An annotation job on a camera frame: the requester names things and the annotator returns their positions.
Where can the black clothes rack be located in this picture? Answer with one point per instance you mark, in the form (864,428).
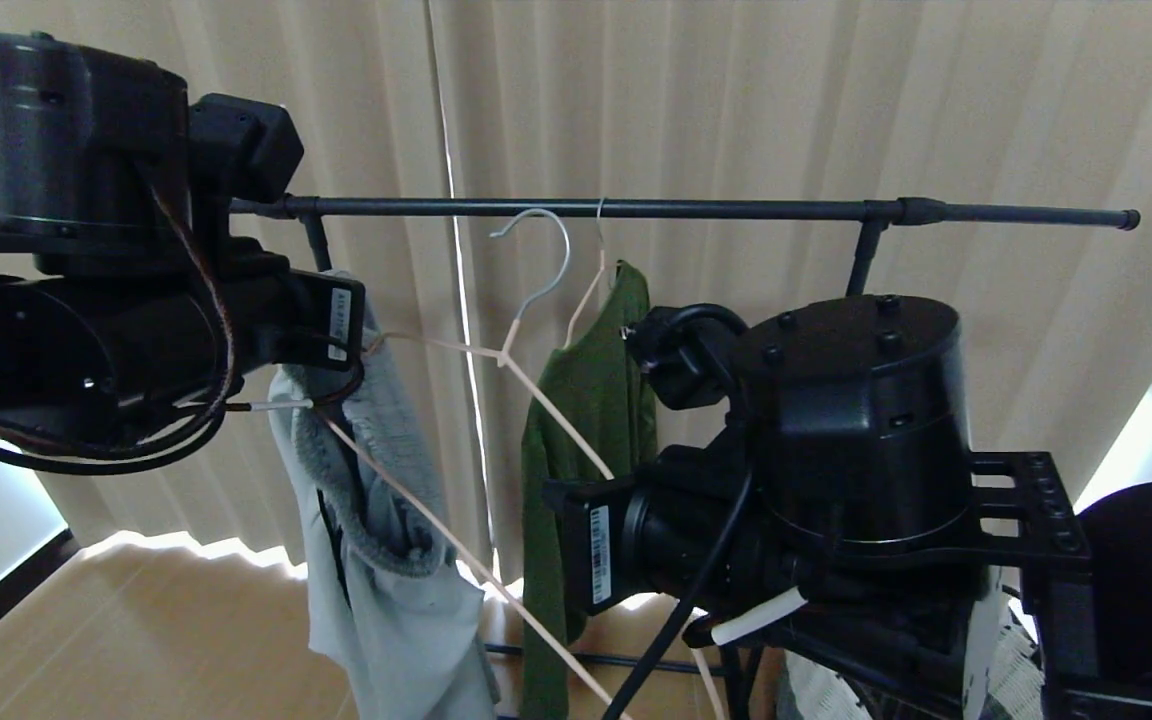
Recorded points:
(736,209)

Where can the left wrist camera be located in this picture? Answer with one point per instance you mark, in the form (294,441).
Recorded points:
(246,145)

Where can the pink clothes hanger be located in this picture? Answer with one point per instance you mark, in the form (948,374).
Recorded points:
(586,305)
(503,352)

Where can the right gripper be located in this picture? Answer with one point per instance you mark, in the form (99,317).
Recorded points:
(666,540)

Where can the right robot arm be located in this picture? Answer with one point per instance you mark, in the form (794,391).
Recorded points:
(856,420)

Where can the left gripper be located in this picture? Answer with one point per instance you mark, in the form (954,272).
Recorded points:
(86,340)

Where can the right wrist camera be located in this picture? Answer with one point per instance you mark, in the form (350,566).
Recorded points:
(686,360)

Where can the white laundry basket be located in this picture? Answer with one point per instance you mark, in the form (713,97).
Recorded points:
(816,695)

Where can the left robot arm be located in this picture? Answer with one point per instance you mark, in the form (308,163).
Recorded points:
(56,130)

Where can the pale grey garment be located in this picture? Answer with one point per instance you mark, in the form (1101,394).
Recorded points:
(386,620)

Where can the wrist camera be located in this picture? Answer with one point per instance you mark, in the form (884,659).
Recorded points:
(246,145)
(686,360)

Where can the beige curtain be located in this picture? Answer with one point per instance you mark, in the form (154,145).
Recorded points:
(736,100)

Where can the green long-sleeved shirt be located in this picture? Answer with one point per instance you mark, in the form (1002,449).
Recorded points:
(586,420)

